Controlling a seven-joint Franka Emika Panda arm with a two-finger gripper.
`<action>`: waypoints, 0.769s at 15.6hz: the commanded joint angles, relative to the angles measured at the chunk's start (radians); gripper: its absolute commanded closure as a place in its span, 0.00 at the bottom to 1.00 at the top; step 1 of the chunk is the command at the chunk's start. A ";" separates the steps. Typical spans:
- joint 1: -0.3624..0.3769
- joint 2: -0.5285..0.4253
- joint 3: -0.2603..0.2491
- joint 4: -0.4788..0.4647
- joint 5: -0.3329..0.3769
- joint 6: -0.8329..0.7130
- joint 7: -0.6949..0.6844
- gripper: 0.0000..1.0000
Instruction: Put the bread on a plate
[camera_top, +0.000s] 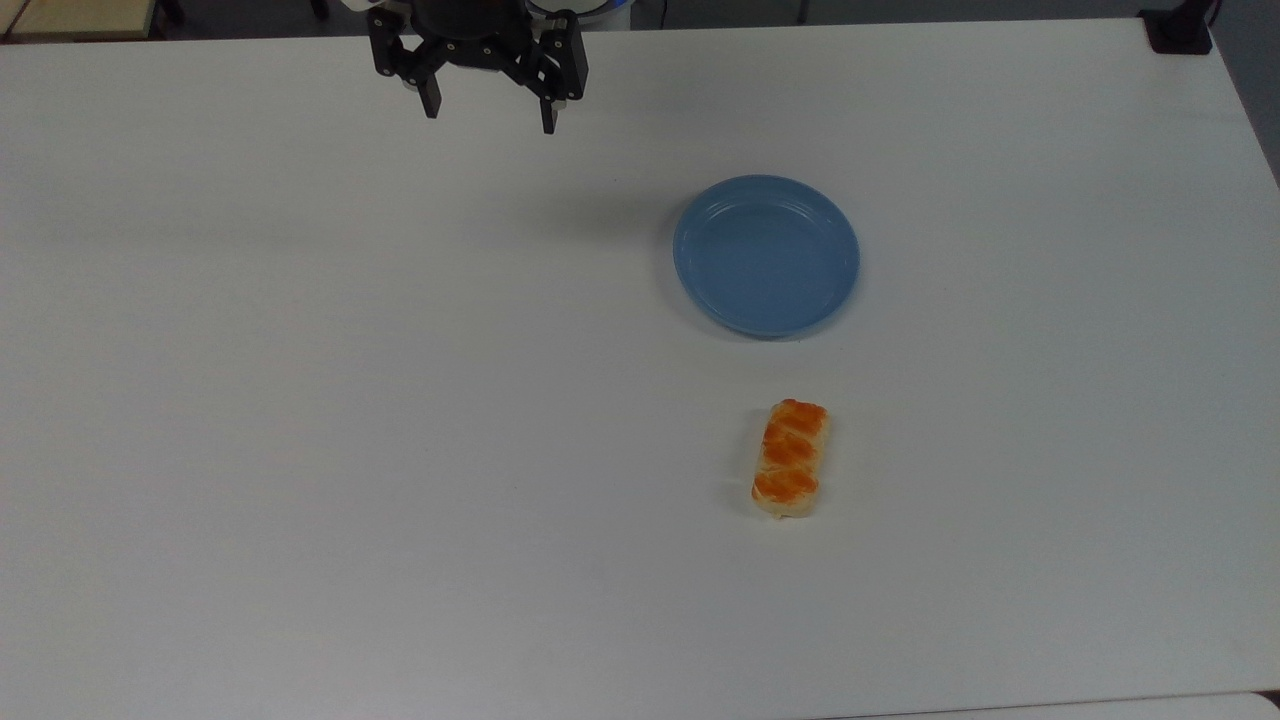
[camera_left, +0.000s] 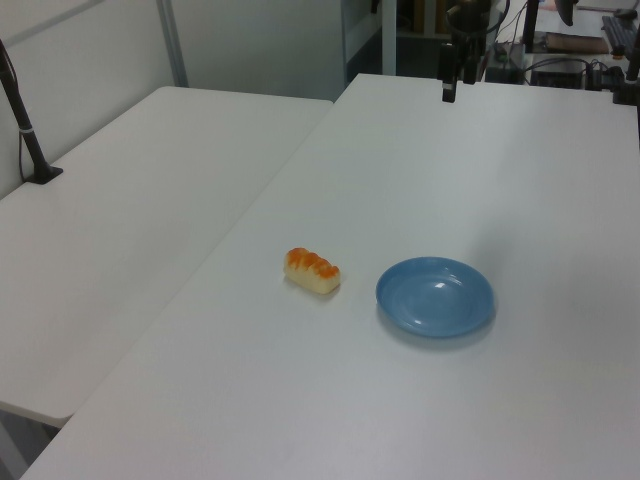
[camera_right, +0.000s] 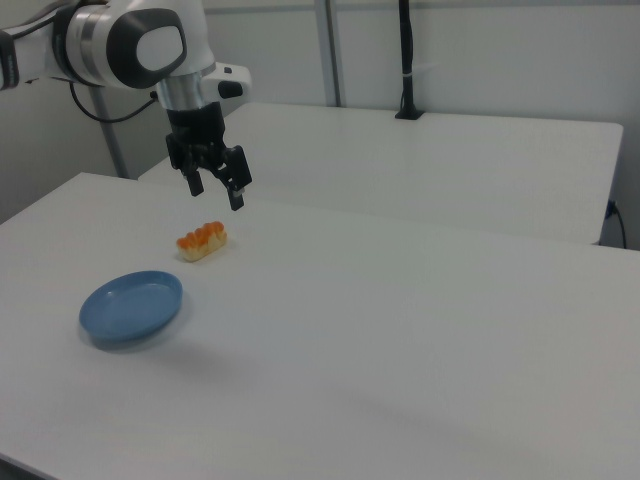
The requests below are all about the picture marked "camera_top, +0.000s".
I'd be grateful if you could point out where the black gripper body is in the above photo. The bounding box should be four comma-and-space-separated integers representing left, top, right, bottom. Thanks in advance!
398, 0, 549, 73

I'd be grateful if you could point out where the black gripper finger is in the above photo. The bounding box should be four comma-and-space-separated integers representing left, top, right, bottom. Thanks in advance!
514, 10, 592, 136
366, 11, 444, 122

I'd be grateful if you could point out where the orange glazed bread loaf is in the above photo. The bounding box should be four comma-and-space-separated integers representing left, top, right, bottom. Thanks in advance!
750, 398, 832, 521

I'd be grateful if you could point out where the blue round plate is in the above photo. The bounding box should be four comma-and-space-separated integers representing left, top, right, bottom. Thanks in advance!
672, 174, 862, 340

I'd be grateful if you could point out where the wooden table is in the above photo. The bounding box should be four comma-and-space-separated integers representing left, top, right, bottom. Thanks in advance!
0, 0, 166, 43

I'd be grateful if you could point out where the adjacent white table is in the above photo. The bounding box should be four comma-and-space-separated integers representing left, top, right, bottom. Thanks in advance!
825, 689, 1280, 720

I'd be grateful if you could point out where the black camera stand base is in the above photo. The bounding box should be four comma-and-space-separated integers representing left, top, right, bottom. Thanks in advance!
1138, 0, 1223, 56

